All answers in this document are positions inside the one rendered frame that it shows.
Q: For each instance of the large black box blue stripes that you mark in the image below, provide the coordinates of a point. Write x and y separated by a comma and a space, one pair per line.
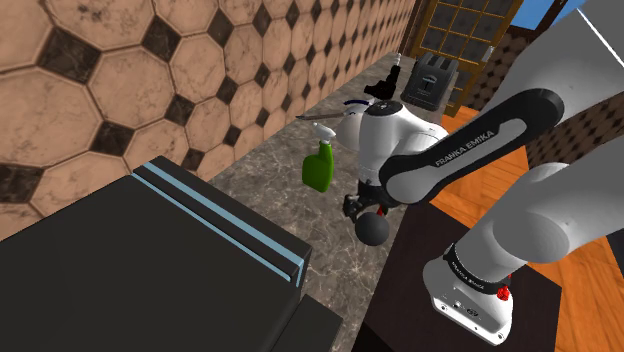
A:
146, 263

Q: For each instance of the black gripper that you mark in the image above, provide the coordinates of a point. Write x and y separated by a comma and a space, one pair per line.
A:
371, 196

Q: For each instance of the yellow framed glass door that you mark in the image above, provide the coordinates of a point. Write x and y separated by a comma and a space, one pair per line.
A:
463, 29

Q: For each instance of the small black appliance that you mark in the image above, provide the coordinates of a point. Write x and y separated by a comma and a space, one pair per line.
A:
385, 85

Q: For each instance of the green spray bottle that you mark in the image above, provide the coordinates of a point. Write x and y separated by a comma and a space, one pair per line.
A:
319, 168

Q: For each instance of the black toaster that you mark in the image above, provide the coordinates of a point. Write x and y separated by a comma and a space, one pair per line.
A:
429, 80

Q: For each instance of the white bowl with blue rim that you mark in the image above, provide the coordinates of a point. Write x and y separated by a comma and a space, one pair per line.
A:
355, 103

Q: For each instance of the dark robot stand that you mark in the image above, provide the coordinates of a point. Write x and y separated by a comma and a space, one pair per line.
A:
409, 292

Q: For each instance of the grey kitchen knife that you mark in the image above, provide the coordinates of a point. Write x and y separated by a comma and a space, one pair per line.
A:
319, 116

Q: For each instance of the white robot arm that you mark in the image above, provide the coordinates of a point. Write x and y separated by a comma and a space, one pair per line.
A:
531, 214

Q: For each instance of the black ball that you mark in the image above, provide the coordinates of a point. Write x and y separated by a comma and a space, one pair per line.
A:
372, 230

